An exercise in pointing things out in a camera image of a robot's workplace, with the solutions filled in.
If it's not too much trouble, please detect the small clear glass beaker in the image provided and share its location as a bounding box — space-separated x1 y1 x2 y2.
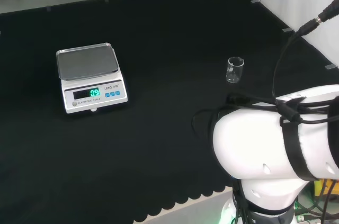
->
226 56 245 84

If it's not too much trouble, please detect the black bench cloth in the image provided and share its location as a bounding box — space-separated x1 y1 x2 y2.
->
0 0 339 224

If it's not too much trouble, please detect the white electronic balance steel pan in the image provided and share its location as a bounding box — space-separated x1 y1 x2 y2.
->
56 42 129 114

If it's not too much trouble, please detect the yellow stop button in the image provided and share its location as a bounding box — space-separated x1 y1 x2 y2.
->
314 178 339 197

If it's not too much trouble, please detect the black cable with plug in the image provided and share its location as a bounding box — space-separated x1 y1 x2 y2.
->
272 0 339 104

